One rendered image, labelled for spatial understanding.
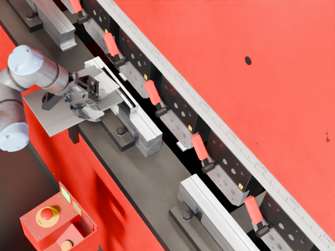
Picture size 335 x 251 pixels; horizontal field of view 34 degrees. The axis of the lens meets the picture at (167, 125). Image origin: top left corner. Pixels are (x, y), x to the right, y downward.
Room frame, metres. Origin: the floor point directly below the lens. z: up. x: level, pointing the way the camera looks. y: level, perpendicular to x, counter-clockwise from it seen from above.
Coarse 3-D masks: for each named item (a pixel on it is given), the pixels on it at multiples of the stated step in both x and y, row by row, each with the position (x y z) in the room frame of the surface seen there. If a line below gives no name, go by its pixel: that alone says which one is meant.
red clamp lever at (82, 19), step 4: (72, 0) 1.18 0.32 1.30; (76, 0) 1.19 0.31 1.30; (72, 4) 1.18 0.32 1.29; (76, 4) 1.18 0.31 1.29; (80, 4) 1.18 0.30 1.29; (76, 8) 1.17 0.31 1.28; (80, 8) 1.17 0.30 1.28; (76, 12) 1.17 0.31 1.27; (80, 12) 1.17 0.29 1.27; (80, 16) 1.16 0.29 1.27; (84, 16) 1.16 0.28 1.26; (88, 16) 1.17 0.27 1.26; (80, 20) 1.14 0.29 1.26; (84, 20) 1.15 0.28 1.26
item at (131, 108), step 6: (108, 72) 1.20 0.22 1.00; (114, 78) 1.17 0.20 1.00; (120, 84) 1.15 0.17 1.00; (120, 90) 1.13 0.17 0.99; (126, 90) 1.13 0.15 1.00; (126, 96) 1.11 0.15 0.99; (126, 102) 1.08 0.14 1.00; (132, 102) 1.09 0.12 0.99; (126, 108) 1.07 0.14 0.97; (132, 108) 1.06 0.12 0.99
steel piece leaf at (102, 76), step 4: (100, 76) 1.17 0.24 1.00; (104, 76) 1.17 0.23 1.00; (104, 80) 1.15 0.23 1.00; (108, 80) 1.16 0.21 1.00; (112, 80) 1.16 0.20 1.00; (108, 84) 1.14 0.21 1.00; (112, 84) 1.14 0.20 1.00; (116, 84) 1.14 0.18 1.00; (112, 88) 1.12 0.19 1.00; (116, 88) 1.13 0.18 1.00
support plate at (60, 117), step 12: (84, 72) 1.18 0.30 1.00; (96, 72) 1.19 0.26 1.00; (24, 96) 1.04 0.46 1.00; (36, 96) 1.05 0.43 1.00; (108, 96) 1.09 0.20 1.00; (36, 108) 1.00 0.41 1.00; (60, 108) 1.02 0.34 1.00; (96, 108) 1.04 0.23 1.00; (108, 108) 1.05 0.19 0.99; (48, 120) 0.97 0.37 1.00; (60, 120) 0.97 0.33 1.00; (72, 120) 0.98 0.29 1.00; (48, 132) 0.92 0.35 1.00
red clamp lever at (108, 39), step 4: (108, 32) 1.06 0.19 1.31; (104, 36) 1.04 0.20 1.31; (108, 36) 1.05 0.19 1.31; (112, 36) 1.05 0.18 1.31; (108, 40) 1.04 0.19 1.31; (112, 40) 1.04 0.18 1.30; (108, 44) 1.03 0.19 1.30; (112, 44) 1.03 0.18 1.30; (108, 48) 1.03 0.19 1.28; (112, 48) 1.02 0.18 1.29; (116, 48) 1.03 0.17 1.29; (112, 52) 1.02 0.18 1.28; (116, 52) 1.02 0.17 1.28; (116, 56) 1.01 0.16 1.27; (116, 60) 1.01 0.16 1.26; (120, 60) 1.01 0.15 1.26; (124, 60) 1.01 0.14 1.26; (128, 60) 1.02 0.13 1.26; (116, 64) 0.99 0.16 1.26; (120, 64) 1.00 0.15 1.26; (124, 64) 1.01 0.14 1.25
